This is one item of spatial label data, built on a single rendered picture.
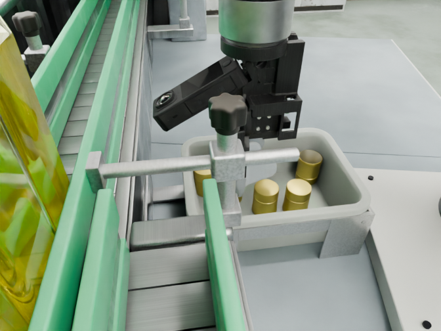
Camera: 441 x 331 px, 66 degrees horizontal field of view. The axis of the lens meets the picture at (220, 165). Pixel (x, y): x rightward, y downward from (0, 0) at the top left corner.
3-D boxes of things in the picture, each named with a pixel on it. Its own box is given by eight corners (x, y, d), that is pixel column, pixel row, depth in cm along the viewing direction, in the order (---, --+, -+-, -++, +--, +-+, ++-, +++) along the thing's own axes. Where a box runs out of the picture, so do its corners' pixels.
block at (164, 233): (141, 259, 37) (130, 215, 33) (227, 248, 38) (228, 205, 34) (140, 288, 35) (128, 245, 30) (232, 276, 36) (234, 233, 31)
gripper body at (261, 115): (296, 144, 42) (313, 46, 34) (226, 152, 40) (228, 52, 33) (277, 112, 47) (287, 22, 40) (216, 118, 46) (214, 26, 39)
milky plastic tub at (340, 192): (183, 180, 56) (179, 136, 50) (315, 168, 58) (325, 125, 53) (191, 274, 43) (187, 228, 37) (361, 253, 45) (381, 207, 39)
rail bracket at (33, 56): (22, 108, 50) (-19, 10, 41) (71, 104, 51) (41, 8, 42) (13, 122, 47) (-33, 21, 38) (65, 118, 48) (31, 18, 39)
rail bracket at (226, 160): (111, 218, 32) (75, 100, 24) (282, 199, 34) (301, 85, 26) (107, 243, 30) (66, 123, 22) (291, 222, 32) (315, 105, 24)
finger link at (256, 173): (277, 203, 46) (282, 142, 41) (235, 209, 45) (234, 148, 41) (270, 190, 49) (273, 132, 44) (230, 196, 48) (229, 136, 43)
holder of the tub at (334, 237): (151, 186, 55) (144, 148, 50) (314, 171, 58) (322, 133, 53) (149, 281, 42) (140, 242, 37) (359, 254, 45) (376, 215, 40)
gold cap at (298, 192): (302, 199, 50) (308, 176, 48) (310, 217, 48) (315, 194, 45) (279, 201, 50) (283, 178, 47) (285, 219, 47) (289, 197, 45)
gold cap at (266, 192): (273, 199, 50) (276, 176, 48) (279, 217, 48) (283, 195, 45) (249, 201, 50) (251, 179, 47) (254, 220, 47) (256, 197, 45)
